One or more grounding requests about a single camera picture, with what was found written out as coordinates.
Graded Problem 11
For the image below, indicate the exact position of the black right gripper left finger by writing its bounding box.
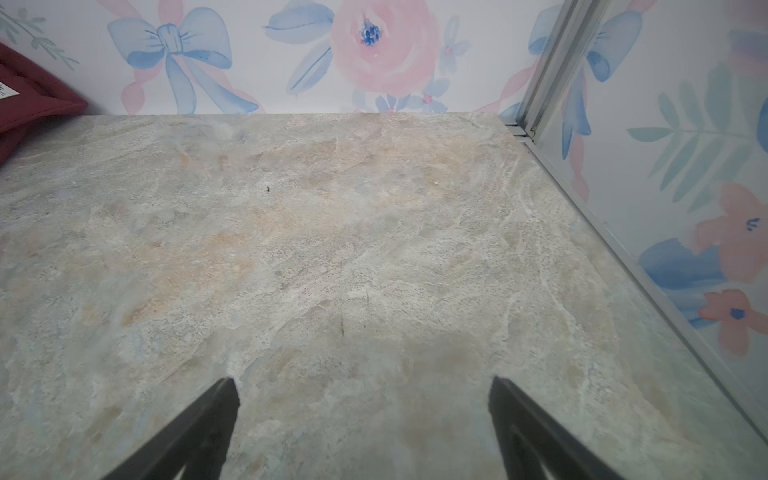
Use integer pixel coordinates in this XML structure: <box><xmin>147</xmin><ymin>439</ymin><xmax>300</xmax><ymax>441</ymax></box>
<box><xmin>106</xmin><ymin>377</ymin><xmax>240</xmax><ymax>479</ymax></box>

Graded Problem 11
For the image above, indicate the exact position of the maroon cloth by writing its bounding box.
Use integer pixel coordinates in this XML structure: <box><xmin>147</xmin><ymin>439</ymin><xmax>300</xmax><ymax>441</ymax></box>
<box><xmin>1</xmin><ymin>44</ymin><xmax>89</xmax><ymax>164</ymax></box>

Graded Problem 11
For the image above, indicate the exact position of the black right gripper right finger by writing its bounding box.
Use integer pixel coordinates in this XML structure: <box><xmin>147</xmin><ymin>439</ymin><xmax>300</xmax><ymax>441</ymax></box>
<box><xmin>488</xmin><ymin>376</ymin><xmax>622</xmax><ymax>480</ymax></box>

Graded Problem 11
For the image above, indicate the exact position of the aluminium corner post right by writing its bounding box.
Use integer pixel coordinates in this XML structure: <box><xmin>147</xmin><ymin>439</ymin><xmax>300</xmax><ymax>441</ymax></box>
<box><xmin>516</xmin><ymin>0</ymin><xmax>611</xmax><ymax>143</ymax></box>

